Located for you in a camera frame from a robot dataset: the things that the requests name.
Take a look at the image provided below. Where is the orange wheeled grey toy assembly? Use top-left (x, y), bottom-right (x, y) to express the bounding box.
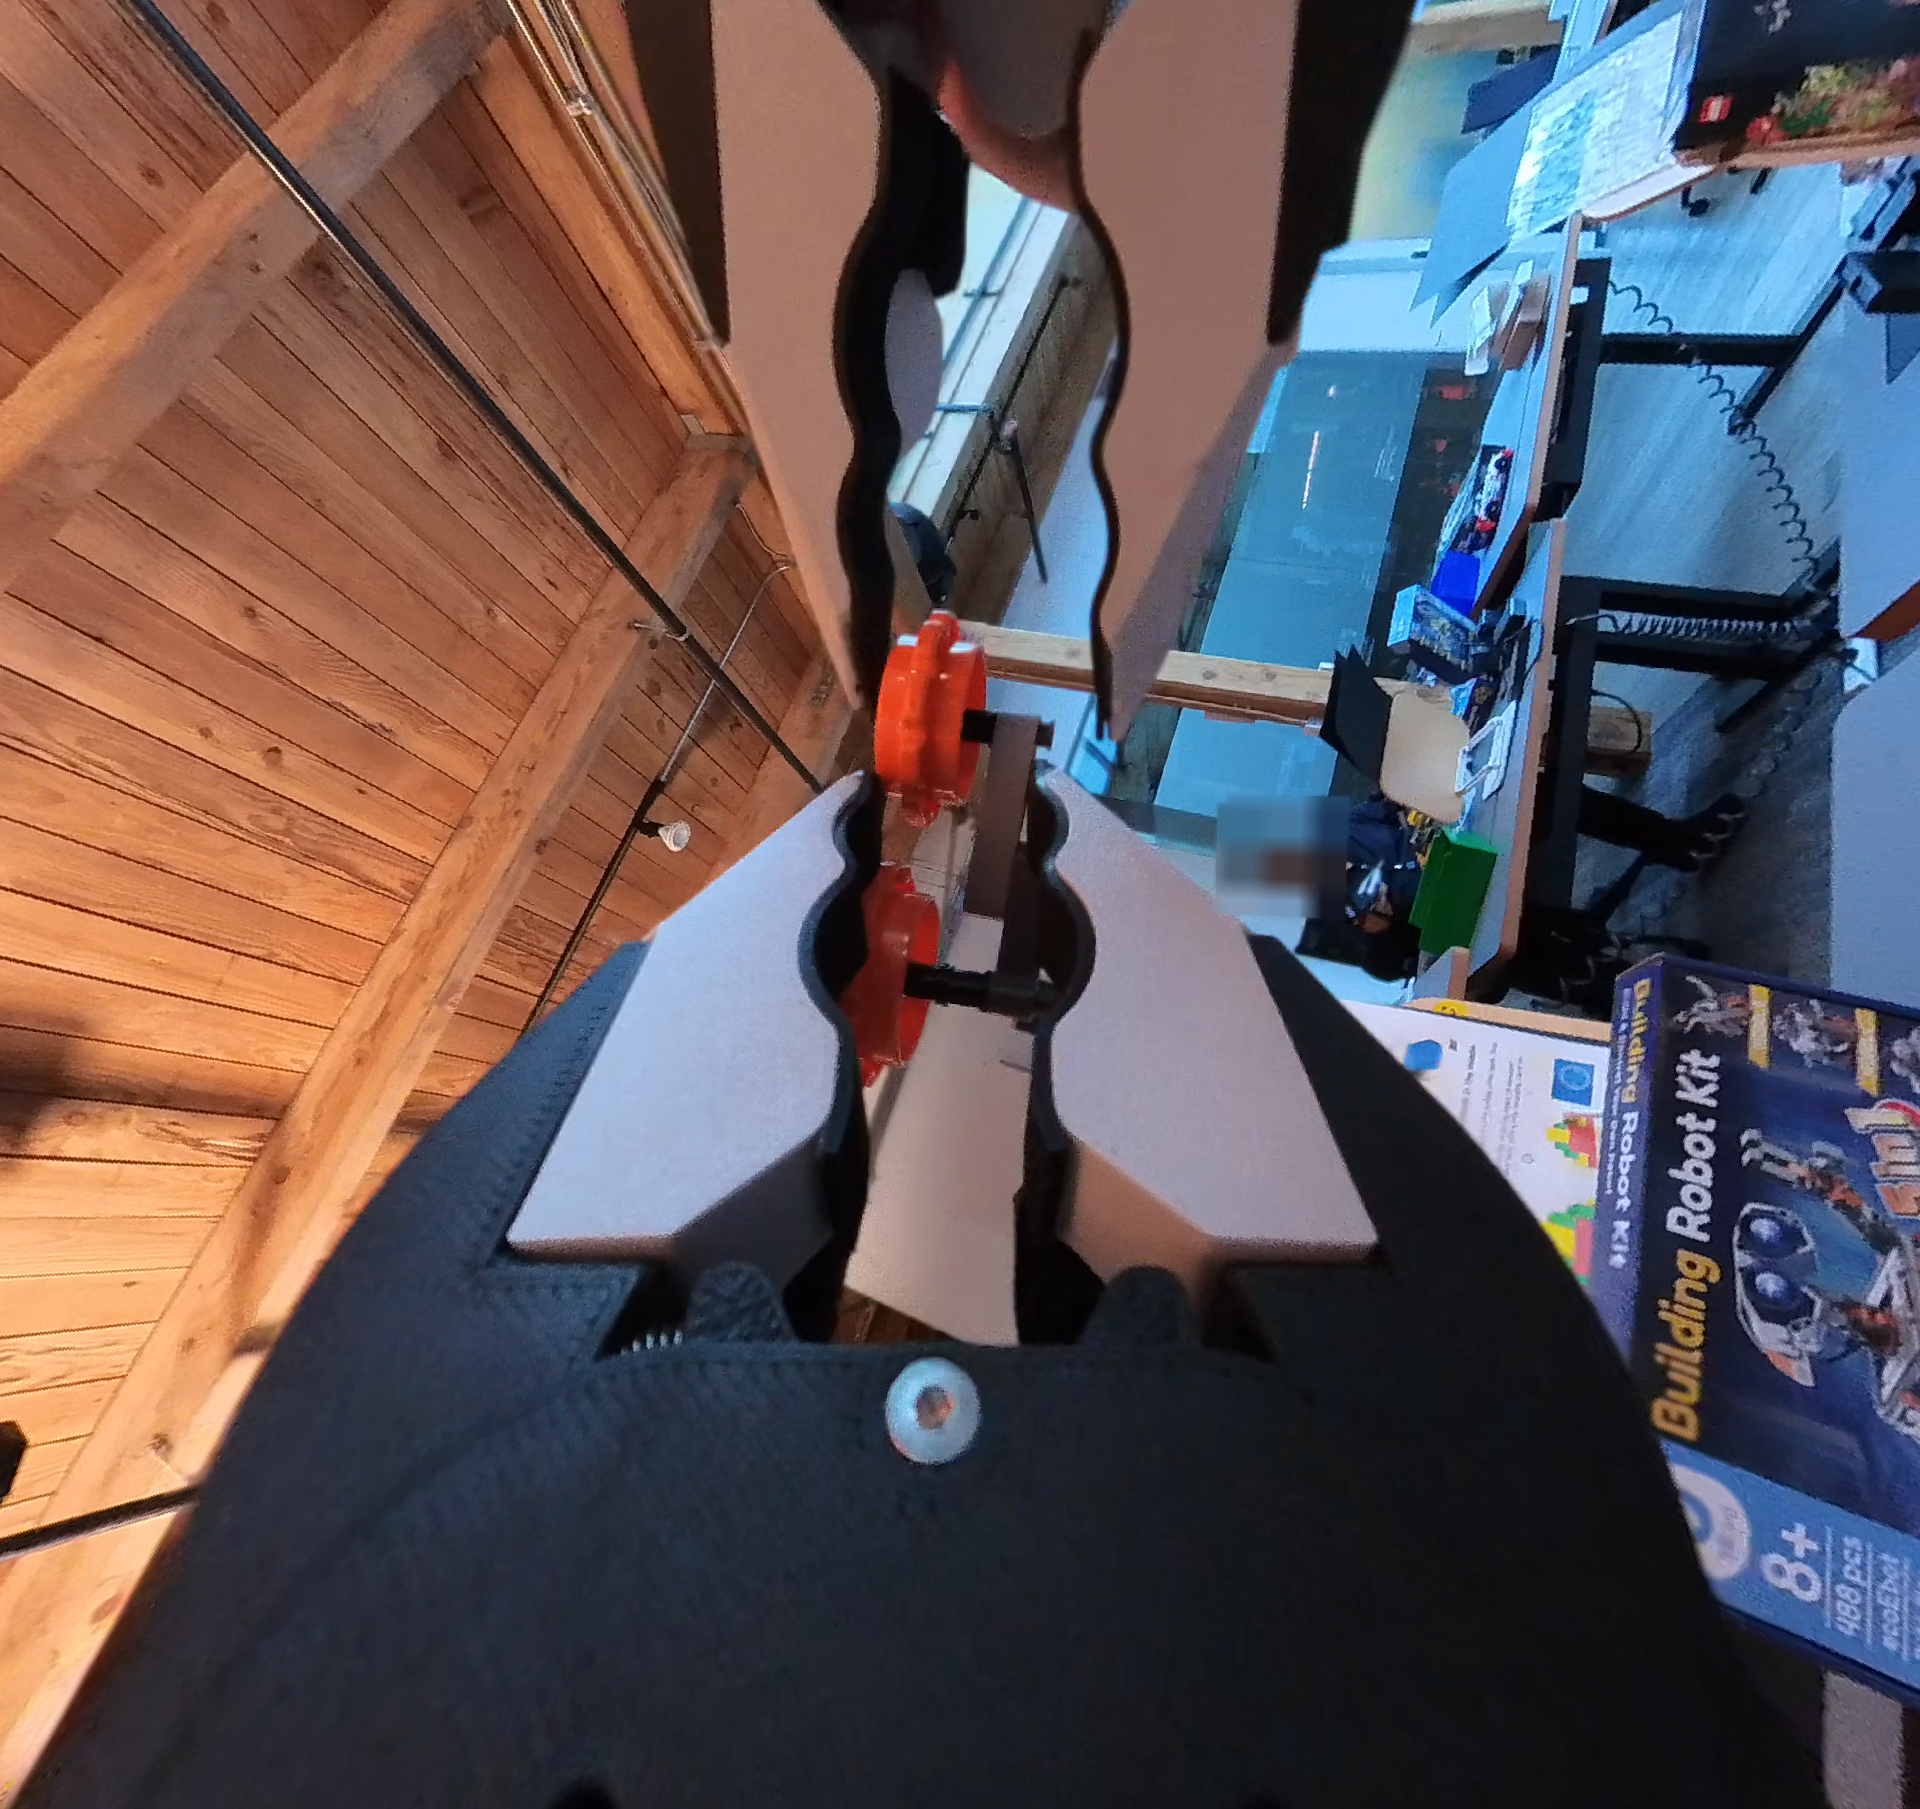
top-left (836, 608), bottom-right (1075, 1089)

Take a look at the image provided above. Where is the blue printed toy box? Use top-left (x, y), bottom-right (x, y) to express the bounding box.
top-left (1591, 955), bottom-right (1920, 1675)

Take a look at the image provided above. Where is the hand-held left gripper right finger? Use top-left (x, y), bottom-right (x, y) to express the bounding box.
top-left (1019, 768), bottom-right (1384, 1341)

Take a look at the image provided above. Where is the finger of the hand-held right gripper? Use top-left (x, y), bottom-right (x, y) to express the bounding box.
top-left (1069, 0), bottom-right (1306, 743)
top-left (705, 0), bottom-right (905, 716)

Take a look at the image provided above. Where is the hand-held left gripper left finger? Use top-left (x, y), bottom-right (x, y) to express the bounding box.
top-left (505, 771), bottom-right (885, 1341)

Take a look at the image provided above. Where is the wooden black chair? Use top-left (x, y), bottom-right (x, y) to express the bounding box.
top-left (1320, 645), bottom-right (1477, 809)

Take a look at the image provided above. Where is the coiled black cable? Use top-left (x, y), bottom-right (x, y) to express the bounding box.
top-left (1710, 340), bottom-right (1847, 633)

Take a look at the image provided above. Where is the dark flower print box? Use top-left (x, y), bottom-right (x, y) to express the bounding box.
top-left (1672, 0), bottom-right (1920, 170)

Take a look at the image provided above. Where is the white instruction board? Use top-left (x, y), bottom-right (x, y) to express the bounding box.
top-left (1342, 999), bottom-right (1622, 1332)

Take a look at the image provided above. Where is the green plastic bin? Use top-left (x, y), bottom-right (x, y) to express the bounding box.
top-left (1409, 832), bottom-right (1500, 956)

